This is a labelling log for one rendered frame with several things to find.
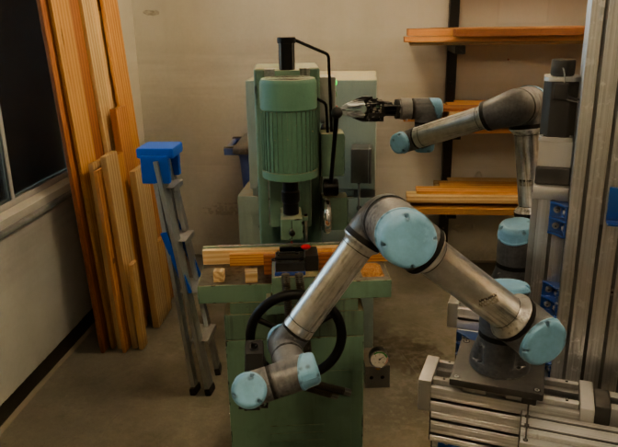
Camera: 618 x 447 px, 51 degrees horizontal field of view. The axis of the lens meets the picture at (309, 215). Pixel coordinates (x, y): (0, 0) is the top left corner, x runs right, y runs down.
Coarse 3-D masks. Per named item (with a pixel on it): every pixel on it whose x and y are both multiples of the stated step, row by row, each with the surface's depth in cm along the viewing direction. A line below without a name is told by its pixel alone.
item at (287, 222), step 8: (280, 208) 217; (280, 216) 208; (288, 216) 208; (296, 216) 207; (280, 224) 205; (288, 224) 205; (296, 224) 205; (280, 232) 206; (288, 232) 206; (296, 232) 206
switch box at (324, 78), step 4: (320, 76) 225; (324, 76) 225; (332, 76) 224; (320, 80) 224; (324, 80) 224; (332, 80) 224; (320, 84) 224; (324, 84) 224; (332, 84) 224; (320, 88) 225; (324, 88) 225; (332, 88) 225; (320, 92) 225; (324, 92) 225; (332, 92) 225; (320, 96) 225; (324, 96) 226; (332, 96) 226; (324, 100) 226; (328, 100) 226; (332, 100) 226; (320, 104) 226; (328, 104) 226; (332, 104) 227; (320, 108) 227; (324, 108) 227; (328, 108) 227; (332, 108) 227; (320, 112) 227; (324, 112) 227; (328, 112) 227; (320, 116) 228; (324, 116) 228; (328, 116) 228; (320, 120) 228; (324, 120) 228; (328, 120) 228
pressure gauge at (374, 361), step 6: (378, 348) 202; (372, 354) 200; (378, 354) 201; (384, 354) 201; (372, 360) 201; (378, 360) 201; (384, 360) 202; (372, 366) 202; (378, 366) 202; (384, 366) 202
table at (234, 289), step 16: (208, 272) 208; (240, 272) 207; (384, 272) 206; (208, 288) 198; (224, 288) 198; (240, 288) 199; (256, 288) 199; (352, 288) 200; (368, 288) 201; (384, 288) 201
